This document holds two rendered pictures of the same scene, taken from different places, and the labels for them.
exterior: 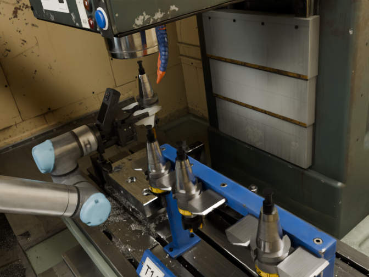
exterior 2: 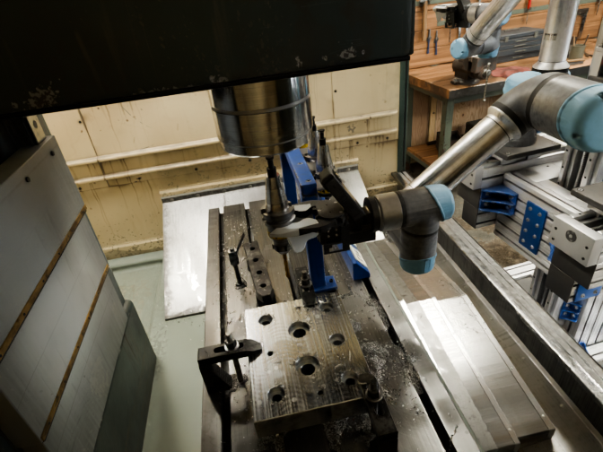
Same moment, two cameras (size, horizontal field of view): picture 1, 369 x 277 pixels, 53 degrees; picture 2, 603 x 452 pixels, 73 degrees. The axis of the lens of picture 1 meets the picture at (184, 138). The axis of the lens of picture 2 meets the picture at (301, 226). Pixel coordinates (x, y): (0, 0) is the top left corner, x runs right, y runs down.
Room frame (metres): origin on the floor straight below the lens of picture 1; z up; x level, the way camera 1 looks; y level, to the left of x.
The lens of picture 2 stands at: (1.57, 0.42, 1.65)
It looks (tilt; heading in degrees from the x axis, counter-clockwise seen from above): 32 degrees down; 206
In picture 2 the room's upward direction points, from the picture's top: 7 degrees counter-clockwise
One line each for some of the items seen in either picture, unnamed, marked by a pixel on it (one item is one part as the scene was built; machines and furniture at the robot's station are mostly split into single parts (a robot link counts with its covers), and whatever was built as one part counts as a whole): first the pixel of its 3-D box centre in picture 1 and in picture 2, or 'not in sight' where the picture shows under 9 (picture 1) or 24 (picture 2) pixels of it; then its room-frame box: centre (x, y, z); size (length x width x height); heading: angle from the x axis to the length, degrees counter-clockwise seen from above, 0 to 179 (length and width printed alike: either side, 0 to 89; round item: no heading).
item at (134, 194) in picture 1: (151, 176); (303, 354); (1.06, 0.13, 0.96); 0.29 x 0.23 x 0.05; 33
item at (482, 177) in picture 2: not in sight; (509, 161); (-0.05, 0.53, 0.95); 0.40 x 0.13 x 0.09; 128
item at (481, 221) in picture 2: not in sight; (508, 204); (-0.05, 0.56, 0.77); 0.36 x 0.10 x 0.09; 128
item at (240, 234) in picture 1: (245, 231); not in sight; (0.47, -0.08, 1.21); 0.07 x 0.05 x 0.01; 123
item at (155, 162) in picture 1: (154, 153); (323, 156); (0.70, 0.07, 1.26); 0.04 x 0.04 x 0.07
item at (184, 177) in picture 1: (184, 172); (314, 142); (0.61, 0.01, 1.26); 0.04 x 0.04 x 0.07
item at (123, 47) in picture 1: (132, 28); (261, 104); (1.00, 0.09, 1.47); 0.16 x 0.16 x 0.12
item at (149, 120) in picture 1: (149, 118); (290, 221); (0.95, 0.09, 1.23); 0.09 x 0.03 x 0.06; 110
